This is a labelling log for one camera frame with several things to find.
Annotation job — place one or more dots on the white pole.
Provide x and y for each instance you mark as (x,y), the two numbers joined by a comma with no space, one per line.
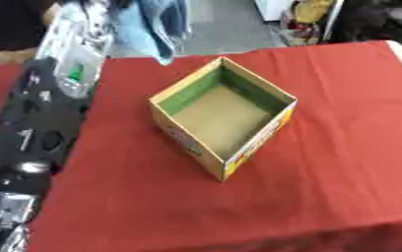
(332,19)

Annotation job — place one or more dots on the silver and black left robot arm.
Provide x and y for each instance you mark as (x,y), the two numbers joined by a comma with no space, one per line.
(35,131)

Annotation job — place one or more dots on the person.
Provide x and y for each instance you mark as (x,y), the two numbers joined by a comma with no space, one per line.
(9,23)

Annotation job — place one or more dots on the yellow and red bag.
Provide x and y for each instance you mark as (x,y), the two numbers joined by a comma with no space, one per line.
(305,19)

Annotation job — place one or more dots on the black bag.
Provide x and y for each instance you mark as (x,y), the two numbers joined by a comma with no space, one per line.
(377,19)

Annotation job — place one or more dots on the person's hand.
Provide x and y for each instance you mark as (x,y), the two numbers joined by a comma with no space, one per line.
(12,56)

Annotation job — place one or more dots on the tan cardboard box green inside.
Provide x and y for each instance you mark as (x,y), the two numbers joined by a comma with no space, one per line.
(224,118)

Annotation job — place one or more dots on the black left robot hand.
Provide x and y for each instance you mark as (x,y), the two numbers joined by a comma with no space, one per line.
(104,3)

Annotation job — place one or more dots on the light blue denim cloth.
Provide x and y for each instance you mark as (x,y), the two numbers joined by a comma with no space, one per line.
(150,29)

